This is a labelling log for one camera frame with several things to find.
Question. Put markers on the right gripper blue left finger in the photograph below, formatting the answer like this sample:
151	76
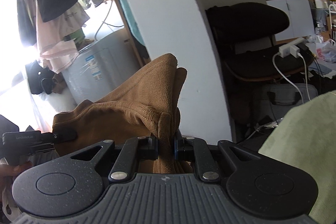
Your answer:
134	150

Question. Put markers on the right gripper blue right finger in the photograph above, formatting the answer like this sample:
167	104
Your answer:
197	152

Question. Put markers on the brown printed t-shirt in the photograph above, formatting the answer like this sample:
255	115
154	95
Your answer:
144	105

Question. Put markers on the person's left hand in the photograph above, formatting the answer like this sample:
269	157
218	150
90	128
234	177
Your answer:
12	171

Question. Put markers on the pink cloth on mattress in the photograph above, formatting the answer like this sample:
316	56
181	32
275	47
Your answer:
54	52

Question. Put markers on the grey laptop bag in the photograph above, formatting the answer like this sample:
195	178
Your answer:
276	100

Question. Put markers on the green fabric bag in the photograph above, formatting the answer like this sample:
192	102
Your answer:
305	138

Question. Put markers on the black office chair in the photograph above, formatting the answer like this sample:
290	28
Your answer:
243	34

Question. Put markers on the white power strip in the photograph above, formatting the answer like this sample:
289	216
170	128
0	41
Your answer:
290	48

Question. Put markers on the white curved board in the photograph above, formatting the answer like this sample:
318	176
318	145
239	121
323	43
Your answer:
180	27

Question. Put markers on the white kitchen cabinet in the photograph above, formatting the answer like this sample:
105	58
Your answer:
300	18

